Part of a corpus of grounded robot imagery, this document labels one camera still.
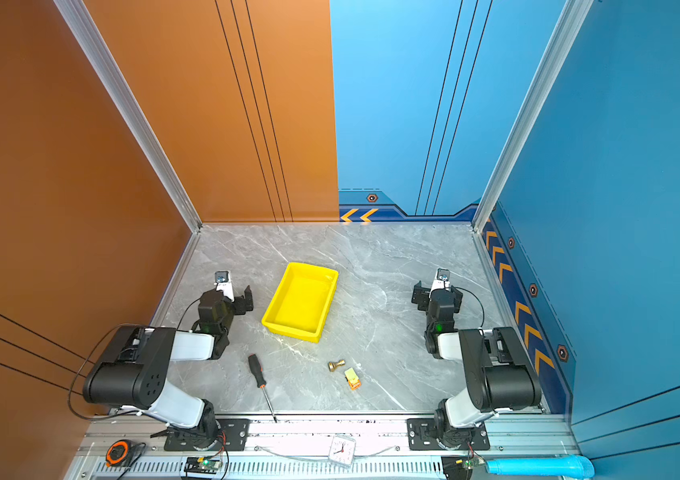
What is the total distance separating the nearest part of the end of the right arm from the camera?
85 cm

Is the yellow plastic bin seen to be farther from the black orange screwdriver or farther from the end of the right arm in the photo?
the end of the right arm

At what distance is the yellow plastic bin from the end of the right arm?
26 centimetres
